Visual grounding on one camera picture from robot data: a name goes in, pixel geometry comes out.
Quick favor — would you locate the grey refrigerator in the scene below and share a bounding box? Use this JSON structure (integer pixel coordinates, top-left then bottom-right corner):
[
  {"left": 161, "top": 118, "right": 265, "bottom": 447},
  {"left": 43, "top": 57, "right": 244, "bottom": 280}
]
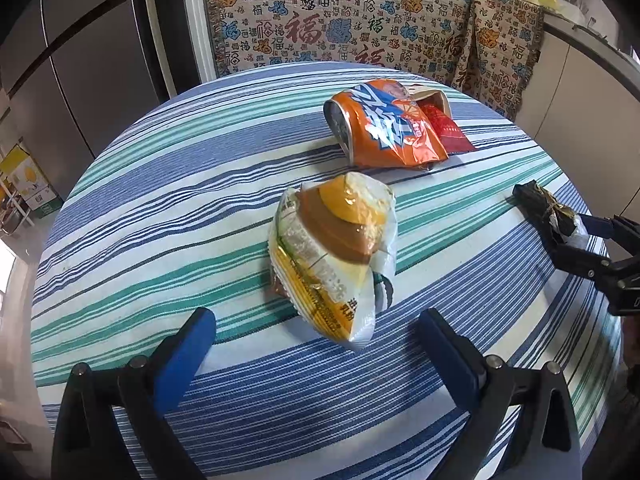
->
[{"left": 1, "top": 0, "right": 169, "bottom": 197}]

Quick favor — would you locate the orange chip bag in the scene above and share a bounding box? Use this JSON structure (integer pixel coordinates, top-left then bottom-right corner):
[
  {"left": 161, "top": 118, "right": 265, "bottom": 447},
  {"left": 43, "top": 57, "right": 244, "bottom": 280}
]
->
[{"left": 323, "top": 79, "right": 448, "bottom": 169}]

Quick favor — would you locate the yellow cardboard box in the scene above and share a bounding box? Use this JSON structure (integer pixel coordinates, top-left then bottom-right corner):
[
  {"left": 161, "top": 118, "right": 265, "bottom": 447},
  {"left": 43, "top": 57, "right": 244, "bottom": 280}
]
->
[{"left": 1, "top": 144, "right": 63, "bottom": 218}]

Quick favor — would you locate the dark wrapper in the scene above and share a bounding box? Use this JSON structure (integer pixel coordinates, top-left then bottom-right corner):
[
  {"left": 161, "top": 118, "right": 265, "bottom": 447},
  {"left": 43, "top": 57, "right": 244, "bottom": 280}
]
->
[{"left": 512, "top": 180, "right": 587, "bottom": 242}]

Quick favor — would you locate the patterned fu character cloth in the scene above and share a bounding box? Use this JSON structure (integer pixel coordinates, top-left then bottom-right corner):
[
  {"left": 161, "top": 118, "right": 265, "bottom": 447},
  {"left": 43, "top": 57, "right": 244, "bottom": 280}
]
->
[{"left": 205, "top": 0, "right": 544, "bottom": 119}]

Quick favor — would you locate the yellow white snack bag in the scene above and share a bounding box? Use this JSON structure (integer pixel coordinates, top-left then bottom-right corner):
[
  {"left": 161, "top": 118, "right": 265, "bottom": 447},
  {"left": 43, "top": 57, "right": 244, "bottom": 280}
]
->
[{"left": 268, "top": 171, "right": 398, "bottom": 351}]

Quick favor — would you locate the red snack wrapper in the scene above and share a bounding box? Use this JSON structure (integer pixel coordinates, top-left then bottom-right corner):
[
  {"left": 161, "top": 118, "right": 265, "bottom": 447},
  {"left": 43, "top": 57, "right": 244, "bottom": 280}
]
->
[{"left": 419, "top": 102, "right": 476, "bottom": 155}]

